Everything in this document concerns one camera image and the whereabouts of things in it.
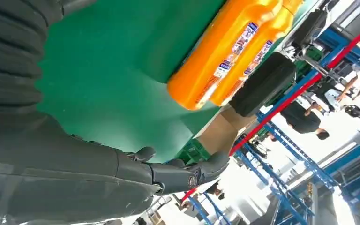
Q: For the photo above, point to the black equipment case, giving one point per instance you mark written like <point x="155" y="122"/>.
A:
<point x="309" y="28"/>

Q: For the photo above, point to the red metal pole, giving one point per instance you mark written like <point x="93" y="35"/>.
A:
<point x="291" y="99"/>

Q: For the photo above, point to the stack of green crates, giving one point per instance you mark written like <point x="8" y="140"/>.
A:
<point x="313" y="53"/>

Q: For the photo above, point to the blue metal rack frame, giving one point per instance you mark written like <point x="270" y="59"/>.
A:
<point x="357" y="155"/>

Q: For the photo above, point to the black box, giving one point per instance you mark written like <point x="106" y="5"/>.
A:
<point x="260" y="87"/>

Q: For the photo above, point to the ribbed grey right arm sleeve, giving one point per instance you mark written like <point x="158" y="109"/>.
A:
<point x="9" y="56"/>

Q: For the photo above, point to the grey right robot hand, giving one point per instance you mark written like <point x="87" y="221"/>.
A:
<point x="59" y="174"/>

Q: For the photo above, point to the green plastic crate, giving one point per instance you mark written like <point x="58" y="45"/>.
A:
<point x="192" y="152"/>

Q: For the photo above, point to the green table mat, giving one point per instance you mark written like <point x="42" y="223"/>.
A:
<point x="105" y="93"/>

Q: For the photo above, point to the person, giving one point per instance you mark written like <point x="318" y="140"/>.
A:
<point x="350" y="82"/>
<point x="301" y="119"/>

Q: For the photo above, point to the brown cardboard box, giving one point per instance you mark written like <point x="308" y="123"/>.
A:
<point x="220" y="133"/>

